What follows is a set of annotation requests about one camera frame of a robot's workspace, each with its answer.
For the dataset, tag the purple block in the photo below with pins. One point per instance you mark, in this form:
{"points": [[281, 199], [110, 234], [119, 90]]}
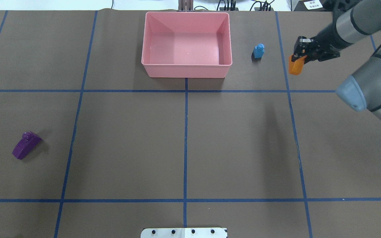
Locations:
{"points": [[28, 142]]}

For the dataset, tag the white camera mast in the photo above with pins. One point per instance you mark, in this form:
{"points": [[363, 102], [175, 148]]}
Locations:
{"points": [[182, 232]]}

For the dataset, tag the orange block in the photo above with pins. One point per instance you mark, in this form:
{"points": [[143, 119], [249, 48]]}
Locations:
{"points": [[295, 67]]}

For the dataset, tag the small blue block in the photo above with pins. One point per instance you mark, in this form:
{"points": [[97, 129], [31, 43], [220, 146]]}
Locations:
{"points": [[258, 52]]}

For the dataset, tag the brown paper table mat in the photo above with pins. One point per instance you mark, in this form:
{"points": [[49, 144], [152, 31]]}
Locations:
{"points": [[262, 153]]}

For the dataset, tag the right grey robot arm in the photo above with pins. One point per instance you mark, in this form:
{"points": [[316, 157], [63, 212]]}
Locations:
{"points": [[356, 25]]}

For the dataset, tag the aluminium frame post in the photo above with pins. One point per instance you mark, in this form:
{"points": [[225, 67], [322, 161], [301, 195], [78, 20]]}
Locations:
{"points": [[186, 5]]}

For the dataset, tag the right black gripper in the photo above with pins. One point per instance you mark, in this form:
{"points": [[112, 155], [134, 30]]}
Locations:
{"points": [[326, 39]]}

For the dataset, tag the pink plastic box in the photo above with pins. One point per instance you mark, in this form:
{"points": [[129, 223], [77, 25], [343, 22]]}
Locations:
{"points": [[187, 44]]}

